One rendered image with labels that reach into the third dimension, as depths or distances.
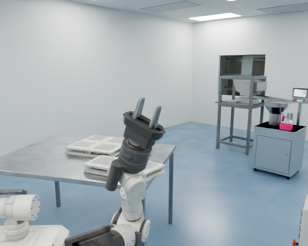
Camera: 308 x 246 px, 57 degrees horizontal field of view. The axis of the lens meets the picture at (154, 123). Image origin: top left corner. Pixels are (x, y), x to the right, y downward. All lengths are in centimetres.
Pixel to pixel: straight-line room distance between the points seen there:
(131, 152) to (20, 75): 474
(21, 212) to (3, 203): 6
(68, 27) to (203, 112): 459
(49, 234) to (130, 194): 24
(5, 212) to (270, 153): 433
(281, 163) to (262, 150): 33
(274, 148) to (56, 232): 420
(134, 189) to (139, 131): 19
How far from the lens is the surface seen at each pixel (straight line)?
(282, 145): 473
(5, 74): 536
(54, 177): 234
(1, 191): 87
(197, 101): 863
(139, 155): 79
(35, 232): 89
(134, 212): 100
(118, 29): 665
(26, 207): 82
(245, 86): 572
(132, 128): 78
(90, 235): 80
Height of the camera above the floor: 174
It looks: 12 degrees down
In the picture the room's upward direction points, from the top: straight up
